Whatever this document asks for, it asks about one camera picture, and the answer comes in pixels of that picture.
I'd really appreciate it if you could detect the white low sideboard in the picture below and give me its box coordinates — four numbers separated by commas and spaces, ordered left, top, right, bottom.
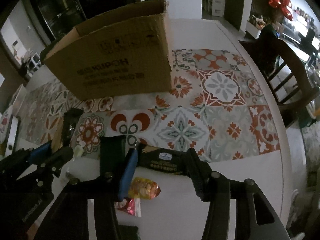
246, 21, 261, 40

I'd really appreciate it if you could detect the small red snack packet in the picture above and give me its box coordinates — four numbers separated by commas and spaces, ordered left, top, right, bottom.
114, 197, 142, 217

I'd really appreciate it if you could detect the brown cardboard box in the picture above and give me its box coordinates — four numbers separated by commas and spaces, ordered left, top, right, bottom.
44, 0, 171, 100

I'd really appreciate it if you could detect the dark packet at bottom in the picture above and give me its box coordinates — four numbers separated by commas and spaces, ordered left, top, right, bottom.
119, 225, 140, 240

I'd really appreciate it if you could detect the red balloon dog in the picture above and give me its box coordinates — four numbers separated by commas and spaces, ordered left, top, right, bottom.
268, 0, 293, 21

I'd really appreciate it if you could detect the patterned floral table mat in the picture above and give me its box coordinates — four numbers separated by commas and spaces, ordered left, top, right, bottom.
18, 49, 280, 162

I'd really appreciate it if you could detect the dark wooden chair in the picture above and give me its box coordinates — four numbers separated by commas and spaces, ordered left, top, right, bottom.
240, 24, 319, 127

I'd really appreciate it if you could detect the dark green snack packet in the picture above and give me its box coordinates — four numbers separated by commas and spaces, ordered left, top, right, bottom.
100, 135, 137, 181

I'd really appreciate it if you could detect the orange yellow candy packet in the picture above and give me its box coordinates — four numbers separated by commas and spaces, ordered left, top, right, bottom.
128, 177, 161, 200

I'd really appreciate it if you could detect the black snack bar wrapper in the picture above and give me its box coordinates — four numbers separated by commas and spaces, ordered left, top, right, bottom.
137, 143, 197, 176

